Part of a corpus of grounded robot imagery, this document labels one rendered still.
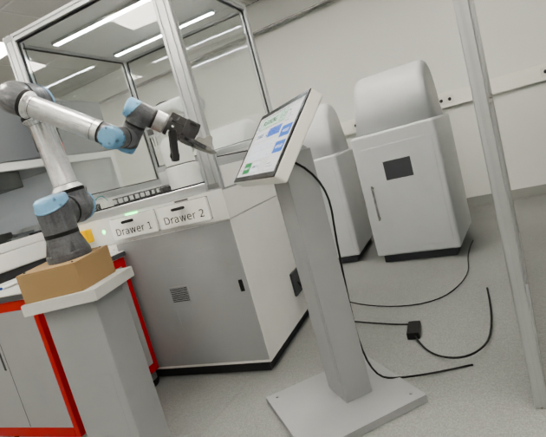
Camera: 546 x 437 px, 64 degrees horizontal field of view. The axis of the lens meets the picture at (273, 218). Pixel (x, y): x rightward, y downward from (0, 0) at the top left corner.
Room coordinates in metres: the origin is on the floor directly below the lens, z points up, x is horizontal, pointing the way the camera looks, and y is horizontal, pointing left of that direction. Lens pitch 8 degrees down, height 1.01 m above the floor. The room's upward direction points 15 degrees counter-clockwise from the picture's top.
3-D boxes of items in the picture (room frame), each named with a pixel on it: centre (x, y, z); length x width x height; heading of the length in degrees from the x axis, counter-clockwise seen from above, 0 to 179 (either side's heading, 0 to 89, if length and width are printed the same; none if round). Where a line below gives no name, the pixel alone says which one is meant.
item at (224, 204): (2.67, 0.47, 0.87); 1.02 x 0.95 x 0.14; 66
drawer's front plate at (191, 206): (2.12, 0.41, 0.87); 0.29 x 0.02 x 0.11; 66
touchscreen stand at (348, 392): (1.64, -0.07, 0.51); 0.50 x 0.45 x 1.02; 107
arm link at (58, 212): (1.56, 0.74, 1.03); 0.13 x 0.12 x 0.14; 173
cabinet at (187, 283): (2.66, 0.46, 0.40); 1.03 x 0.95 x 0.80; 66
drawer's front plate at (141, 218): (2.24, 0.70, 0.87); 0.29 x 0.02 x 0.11; 66
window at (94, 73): (2.25, 0.65, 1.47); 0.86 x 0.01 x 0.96; 66
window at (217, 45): (2.47, 0.02, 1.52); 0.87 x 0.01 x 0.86; 156
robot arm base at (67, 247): (1.56, 0.74, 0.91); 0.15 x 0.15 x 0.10
